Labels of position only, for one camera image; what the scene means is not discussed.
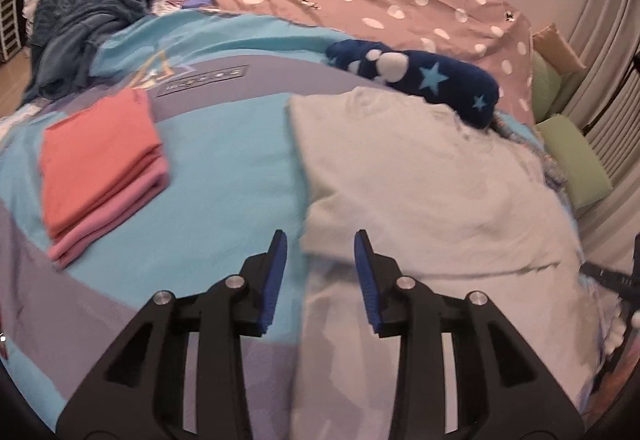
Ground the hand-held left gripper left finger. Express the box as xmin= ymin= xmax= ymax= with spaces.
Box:
xmin=56 ymin=230 xmax=288 ymax=440

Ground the tan pillow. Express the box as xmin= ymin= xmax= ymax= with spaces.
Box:
xmin=532 ymin=23 xmax=586 ymax=75

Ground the pink folded garment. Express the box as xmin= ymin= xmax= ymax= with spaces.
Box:
xmin=47 ymin=155 xmax=171 ymax=269

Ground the blue grey printed blanket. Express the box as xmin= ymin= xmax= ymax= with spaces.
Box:
xmin=0 ymin=12 xmax=551 ymax=431

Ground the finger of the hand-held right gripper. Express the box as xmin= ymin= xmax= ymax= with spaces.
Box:
xmin=580 ymin=261 xmax=640 ymax=305

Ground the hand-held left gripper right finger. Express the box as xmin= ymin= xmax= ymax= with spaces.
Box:
xmin=354 ymin=230 xmax=586 ymax=440

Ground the white garment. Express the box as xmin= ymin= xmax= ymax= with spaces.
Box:
xmin=286 ymin=87 xmax=608 ymax=440

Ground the navy star-print garment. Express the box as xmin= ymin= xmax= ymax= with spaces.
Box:
xmin=325 ymin=38 xmax=501 ymax=129

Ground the coral folded garment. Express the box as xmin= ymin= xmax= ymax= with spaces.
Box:
xmin=39 ymin=88 xmax=163 ymax=238

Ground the beige curtain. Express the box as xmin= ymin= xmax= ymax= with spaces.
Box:
xmin=565 ymin=0 xmax=640 ymax=271

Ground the white shelf unit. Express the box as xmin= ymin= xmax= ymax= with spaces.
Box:
xmin=0 ymin=0 xmax=21 ymax=65

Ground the dark blue clothing pile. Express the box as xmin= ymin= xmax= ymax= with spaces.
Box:
xmin=22 ymin=0 xmax=157 ymax=103

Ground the green pillow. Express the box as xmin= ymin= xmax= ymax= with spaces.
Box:
xmin=540 ymin=115 xmax=613 ymax=211
xmin=530 ymin=52 xmax=576 ymax=123

